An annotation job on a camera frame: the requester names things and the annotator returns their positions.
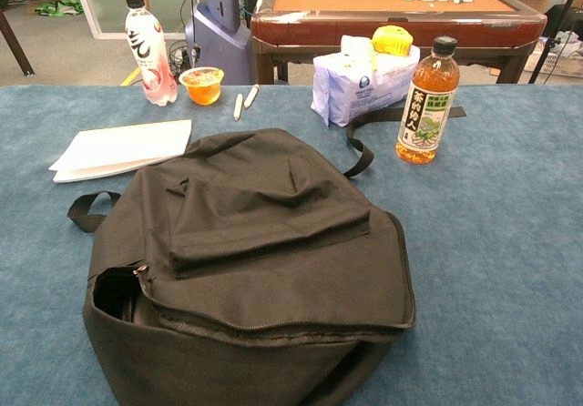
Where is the black fabric backpack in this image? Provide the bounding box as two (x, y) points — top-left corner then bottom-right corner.
(66, 105), (467, 406)

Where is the white blue tissue pack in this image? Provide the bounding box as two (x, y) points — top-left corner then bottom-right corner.
(310, 44), (421, 128)

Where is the orange jelly cup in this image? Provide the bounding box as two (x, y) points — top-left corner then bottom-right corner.
(178, 66), (226, 107)

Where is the small white tissue packet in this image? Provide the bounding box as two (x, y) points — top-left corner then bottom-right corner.
(340, 34), (375, 62)

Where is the amber tea bottle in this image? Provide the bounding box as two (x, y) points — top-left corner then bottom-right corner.
(394, 36), (461, 166)

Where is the white notepad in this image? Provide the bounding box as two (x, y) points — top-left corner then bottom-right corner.
(48, 118), (193, 184)

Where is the yellow tape measure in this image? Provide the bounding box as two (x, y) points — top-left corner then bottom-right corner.
(371, 25), (414, 73)

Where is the brown mahjong table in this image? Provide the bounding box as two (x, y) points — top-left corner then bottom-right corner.
(250, 0), (547, 86)

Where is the pink drink bottle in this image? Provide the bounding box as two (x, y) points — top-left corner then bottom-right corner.
(124, 0), (179, 107)

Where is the blue table cloth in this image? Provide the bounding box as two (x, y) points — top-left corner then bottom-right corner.
(0, 84), (583, 406)

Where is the white framed glass partition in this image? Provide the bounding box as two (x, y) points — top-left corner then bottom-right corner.
(67, 0), (193, 41)

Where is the black tripod stand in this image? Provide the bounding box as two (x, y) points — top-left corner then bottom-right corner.
(527, 0), (583, 85)

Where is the green cloth heap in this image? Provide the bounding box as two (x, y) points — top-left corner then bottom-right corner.
(34, 0), (86, 17)

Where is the white plastic basket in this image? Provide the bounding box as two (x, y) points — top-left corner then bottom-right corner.
(523, 30), (583, 77)

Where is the dark table leg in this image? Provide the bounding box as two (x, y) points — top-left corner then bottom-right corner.
(0, 7), (36, 78)

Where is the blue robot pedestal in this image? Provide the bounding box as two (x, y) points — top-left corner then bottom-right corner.
(184, 0), (256, 86)

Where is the floor cable bundle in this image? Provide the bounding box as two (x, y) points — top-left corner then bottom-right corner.
(167, 39), (192, 70)

